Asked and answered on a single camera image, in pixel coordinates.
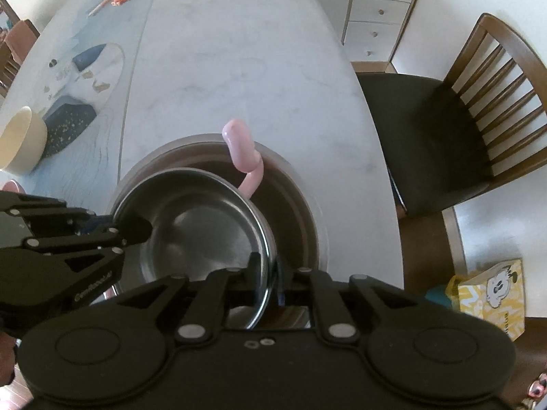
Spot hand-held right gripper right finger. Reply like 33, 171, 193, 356
276, 255, 428, 344

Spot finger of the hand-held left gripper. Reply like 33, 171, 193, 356
25, 215, 153, 307
0, 191, 97, 241

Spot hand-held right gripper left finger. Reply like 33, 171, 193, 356
117, 251, 262, 346

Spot pink steel-lined bowl with handles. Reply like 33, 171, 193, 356
111, 119, 279, 330

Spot large stainless steel bowl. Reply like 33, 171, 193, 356
116, 134, 331, 330

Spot cream bowl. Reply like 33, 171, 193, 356
0, 106, 48, 176

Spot wooden chair with pink cloth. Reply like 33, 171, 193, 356
0, 0, 42, 97

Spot wooden chair with dark seat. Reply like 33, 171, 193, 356
356, 13, 547, 217

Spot pink pen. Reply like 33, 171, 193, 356
87, 0, 115, 18

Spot yellow cartoon tissue box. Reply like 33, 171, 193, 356
446, 258, 527, 343

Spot white drawer cabinet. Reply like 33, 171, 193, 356
341, 0, 429, 64

